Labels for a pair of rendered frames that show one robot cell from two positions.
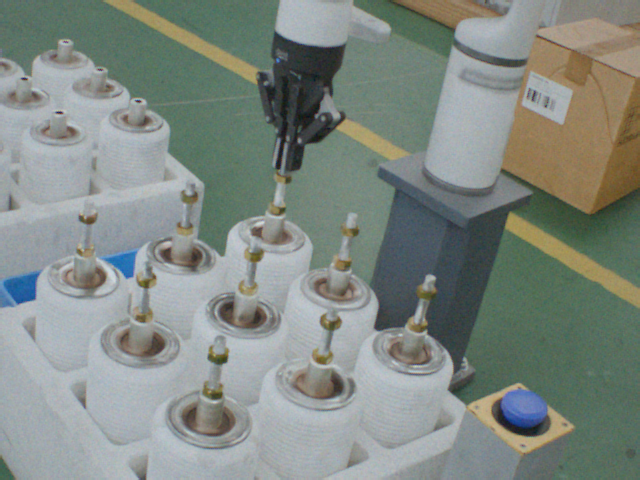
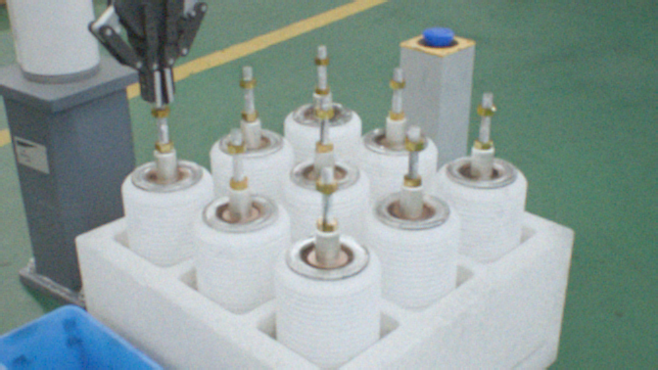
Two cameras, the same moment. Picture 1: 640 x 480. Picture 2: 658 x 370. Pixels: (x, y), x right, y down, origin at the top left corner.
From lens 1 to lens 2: 123 cm
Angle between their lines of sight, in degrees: 79
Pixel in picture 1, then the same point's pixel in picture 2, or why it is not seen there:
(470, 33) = not seen: outside the picture
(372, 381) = (352, 138)
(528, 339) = not seen: hidden behind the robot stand
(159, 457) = (518, 208)
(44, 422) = (442, 354)
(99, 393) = (453, 257)
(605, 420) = not seen: hidden behind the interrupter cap
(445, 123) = (70, 15)
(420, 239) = (110, 128)
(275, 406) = (429, 159)
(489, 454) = (460, 66)
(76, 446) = (485, 301)
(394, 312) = (116, 211)
